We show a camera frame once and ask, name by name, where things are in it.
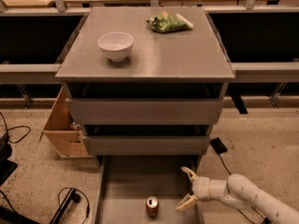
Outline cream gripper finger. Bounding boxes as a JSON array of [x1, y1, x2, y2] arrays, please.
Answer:
[[181, 166, 198, 183], [175, 194, 198, 212]]

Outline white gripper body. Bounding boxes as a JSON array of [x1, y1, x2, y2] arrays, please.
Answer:
[[192, 176, 228, 202]]

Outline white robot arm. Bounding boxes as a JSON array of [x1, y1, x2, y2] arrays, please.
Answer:
[[176, 166, 299, 224]]

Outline grey drawer cabinet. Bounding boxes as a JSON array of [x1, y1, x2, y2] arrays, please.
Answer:
[[55, 6, 235, 166]]

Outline grey middle drawer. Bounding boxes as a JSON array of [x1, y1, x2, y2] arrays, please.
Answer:
[[83, 136, 209, 156]]

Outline grey drawer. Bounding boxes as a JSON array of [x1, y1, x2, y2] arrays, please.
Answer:
[[83, 136, 209, 156], [66, 98, 223, 125]]

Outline grey top drawer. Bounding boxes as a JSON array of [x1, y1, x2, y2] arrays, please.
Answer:
[[66, 98, 223, 125]]

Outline black power adapter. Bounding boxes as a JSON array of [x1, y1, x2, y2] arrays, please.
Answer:
[[210, 137, 228, 154]]

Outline cardboard box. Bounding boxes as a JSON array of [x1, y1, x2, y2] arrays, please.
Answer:
[[42, 89, 89, 158]]

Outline white ceramic bowl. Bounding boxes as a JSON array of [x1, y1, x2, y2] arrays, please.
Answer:
[[97, 32, 135, 62]]

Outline green chip bag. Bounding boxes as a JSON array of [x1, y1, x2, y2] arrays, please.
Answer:
[[147, 11, 193, 34]]

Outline black cable on floor right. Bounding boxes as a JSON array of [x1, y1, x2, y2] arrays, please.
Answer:
[[218, 152, 274, 224]]

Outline black cable on floor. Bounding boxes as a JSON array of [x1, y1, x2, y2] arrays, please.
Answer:
[[0, 111, 32, 145], [218, 152, 274, 224]]

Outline black stand with cable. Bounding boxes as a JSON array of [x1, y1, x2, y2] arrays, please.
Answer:
[[50, 187, 91, 224]]

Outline grey metal rail frame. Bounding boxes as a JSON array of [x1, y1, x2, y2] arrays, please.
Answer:
[[0, 6, 299, 106]]

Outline black cable on floor left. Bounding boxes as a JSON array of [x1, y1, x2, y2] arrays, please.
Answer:
[[0, 111, 32, 145]]

